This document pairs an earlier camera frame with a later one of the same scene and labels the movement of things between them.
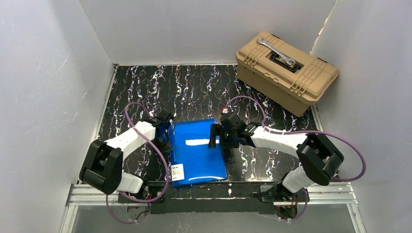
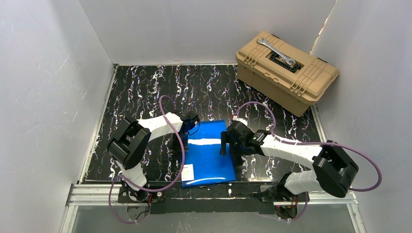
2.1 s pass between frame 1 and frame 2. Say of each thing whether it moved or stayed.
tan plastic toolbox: stayed
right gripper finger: moved
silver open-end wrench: stayed
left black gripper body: moved
